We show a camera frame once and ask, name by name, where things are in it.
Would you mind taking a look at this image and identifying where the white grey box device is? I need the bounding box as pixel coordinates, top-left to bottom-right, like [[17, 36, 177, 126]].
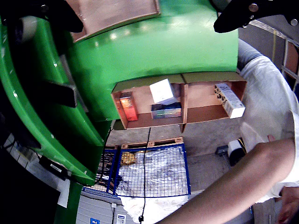
[[228, 139, 246, 167]]

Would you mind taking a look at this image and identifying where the black flat screen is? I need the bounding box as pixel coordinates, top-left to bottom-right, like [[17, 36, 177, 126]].
[[0, 149, 62, 224]]

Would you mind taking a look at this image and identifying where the pink product box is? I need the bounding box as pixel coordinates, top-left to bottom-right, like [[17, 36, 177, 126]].
[[119, 91, 139, 122]]

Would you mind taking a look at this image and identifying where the open brown cardboard box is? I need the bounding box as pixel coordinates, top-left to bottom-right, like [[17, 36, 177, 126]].
[[181, 71, 248, 133], [110, 73, 189, 133]]

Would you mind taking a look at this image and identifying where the yellow black striped bumper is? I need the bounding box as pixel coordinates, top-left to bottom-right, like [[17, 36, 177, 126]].
[[237, 137, 248, 154]]

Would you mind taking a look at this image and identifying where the blue wire mesh crate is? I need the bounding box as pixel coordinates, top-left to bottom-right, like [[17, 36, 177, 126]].
[[83, 146, 119, 194], [114, 142, 192, 198]]

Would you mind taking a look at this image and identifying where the green metal workstation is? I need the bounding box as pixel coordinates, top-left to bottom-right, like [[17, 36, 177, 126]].
[[0, 16, 113, 224]]

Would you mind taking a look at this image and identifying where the person bare forearm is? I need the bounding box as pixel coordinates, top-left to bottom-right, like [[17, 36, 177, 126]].
[[156, 138, 295, 224]]

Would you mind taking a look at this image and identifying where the beige tape roll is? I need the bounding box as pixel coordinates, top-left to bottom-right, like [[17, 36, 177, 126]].
[[14, 16, 38, 44]]

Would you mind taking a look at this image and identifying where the black floor cable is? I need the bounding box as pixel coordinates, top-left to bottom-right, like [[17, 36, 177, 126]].
[[137, 127, 152, 224]]

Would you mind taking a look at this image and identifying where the person hand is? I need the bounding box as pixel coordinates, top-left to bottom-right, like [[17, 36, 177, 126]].
[[277, 185, 299, 224]]

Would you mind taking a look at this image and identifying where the white leopard print box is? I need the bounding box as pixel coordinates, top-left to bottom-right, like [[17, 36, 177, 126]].
[[214, 83, 246, 119]]

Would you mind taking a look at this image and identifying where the large flat cardboard tray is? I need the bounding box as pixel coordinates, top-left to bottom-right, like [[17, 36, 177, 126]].
[[64, 0, 162, 43]]

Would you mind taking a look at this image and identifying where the blue product box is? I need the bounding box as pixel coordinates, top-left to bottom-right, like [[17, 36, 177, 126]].
[[150, 102, 182, 120]]

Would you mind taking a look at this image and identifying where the black smartphone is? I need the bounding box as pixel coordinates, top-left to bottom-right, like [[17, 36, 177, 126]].
[[45, 80, 78, 108]]

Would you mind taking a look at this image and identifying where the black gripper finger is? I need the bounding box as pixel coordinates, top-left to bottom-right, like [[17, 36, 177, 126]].
[[0, 0, 84, 33], [213, 0, 299, 34]]

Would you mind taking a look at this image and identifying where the white plastic sheet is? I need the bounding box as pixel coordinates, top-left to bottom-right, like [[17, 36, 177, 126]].
[[119, 147, 189, 224]]

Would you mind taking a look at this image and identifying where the black scraper tool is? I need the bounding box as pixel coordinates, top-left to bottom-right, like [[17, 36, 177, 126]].
[[214, 145, 231, 168]]

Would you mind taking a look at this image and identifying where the white product box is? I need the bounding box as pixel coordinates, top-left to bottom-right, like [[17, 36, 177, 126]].
[[149, 78, 178, 105]]

